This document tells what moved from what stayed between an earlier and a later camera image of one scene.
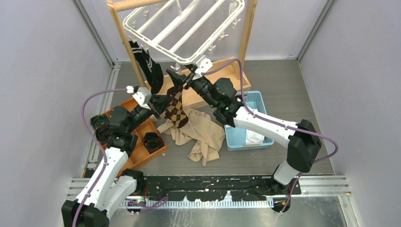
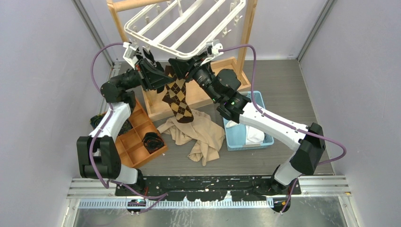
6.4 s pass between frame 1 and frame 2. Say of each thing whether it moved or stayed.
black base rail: stayed
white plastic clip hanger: stayed
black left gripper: moved
